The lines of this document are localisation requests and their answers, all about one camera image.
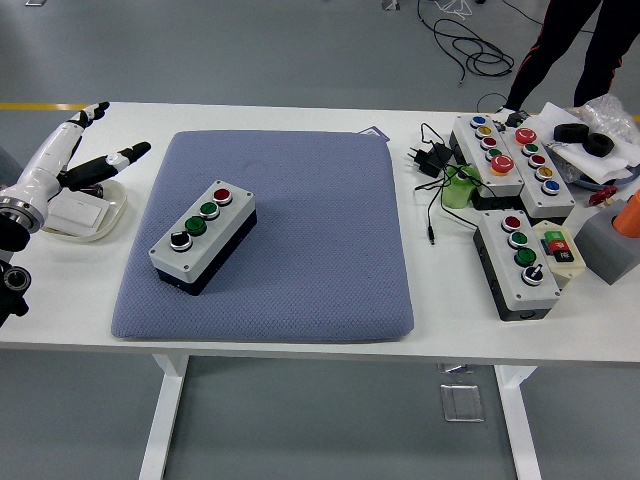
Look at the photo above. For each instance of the cream shallow tray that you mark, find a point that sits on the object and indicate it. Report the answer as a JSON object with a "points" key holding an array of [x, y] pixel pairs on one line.
{"points": [[116, 202]]}

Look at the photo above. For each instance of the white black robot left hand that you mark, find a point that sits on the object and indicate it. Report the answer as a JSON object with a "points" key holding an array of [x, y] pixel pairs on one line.
{"points": [[45, 160]]}

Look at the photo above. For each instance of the four-button grey control box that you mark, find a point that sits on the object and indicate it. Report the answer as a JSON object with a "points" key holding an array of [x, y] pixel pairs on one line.
{"points": [[200, 240], [530, 295]]}

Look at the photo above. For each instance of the white switch plate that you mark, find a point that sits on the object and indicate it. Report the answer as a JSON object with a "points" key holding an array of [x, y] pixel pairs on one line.
{"points": [[75, 212]]}

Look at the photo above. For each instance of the cream three-button switch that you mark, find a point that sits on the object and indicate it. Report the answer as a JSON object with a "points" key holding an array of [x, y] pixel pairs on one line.
{"points": [[555, 245]]}

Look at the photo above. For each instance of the grey block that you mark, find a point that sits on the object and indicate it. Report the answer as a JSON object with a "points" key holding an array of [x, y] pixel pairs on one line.
{"points": [[605, 245]]}

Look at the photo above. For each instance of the grey-blue quilted mat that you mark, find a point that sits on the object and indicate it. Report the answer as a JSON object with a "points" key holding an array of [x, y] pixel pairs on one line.
{"points": [[300, 250]]}

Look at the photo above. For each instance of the red valve knob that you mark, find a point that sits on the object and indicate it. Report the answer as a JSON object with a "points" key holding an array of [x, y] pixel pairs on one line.
{"points": [[602, 195]]}

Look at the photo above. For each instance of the clear bubble wrap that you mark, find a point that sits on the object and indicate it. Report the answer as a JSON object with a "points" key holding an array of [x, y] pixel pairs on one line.
{"points": [[607, 112]]}

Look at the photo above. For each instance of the white table leg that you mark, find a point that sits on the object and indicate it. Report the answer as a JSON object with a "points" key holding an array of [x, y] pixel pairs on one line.
{"points": [[162, 415], [517, 425]]}

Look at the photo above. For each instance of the person in black trousers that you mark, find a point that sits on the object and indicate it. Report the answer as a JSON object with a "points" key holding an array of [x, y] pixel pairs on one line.
{"points": [[545, 50]]}

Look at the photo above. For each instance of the five-button box, mushroom button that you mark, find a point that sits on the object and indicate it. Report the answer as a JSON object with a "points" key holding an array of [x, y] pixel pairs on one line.
{"points": [[550, 202], [505, 182]]}

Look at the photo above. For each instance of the small black device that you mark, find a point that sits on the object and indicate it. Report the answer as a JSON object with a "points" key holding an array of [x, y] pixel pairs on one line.
{"points": [[515, 119]]}

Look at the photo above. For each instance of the orange cylinder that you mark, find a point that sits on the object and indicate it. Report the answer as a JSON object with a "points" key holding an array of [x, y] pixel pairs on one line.
{"points": [[631, 215]]}

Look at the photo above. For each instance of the white foam sheet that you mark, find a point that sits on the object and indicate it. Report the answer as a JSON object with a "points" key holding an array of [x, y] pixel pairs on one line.
{"points": [[595, 165]]}

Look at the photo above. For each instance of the blue-grey bowl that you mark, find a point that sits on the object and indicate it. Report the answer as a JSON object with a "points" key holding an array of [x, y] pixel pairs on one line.
{"points": [[595, 184]]}

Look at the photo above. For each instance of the dark red stick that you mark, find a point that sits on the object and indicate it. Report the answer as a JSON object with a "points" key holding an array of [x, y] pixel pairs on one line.
{"points": [[92, 190]]}

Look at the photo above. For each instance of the clear floor plate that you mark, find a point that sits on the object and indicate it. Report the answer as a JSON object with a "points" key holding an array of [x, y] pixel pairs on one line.
{"points": [[462, 402]]}

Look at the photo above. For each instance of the green plastic bottle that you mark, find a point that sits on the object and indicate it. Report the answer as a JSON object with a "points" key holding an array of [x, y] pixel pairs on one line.
{"points": [[455, 192]]}

